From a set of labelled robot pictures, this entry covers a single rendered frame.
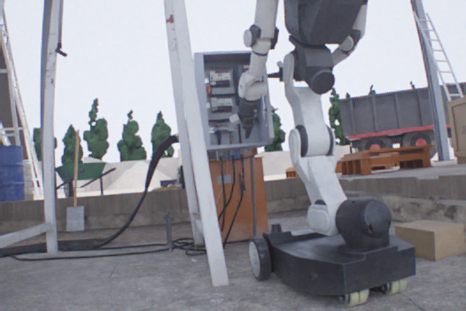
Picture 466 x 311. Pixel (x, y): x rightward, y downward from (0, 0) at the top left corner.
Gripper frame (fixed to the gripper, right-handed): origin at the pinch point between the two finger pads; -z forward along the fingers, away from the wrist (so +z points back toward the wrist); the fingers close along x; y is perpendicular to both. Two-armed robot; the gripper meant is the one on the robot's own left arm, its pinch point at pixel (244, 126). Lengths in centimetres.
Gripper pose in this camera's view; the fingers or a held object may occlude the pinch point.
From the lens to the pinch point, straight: 178.2
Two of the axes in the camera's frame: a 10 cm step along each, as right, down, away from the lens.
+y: -9.3, 1.5, -3.3
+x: -3.3, -7.3, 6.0
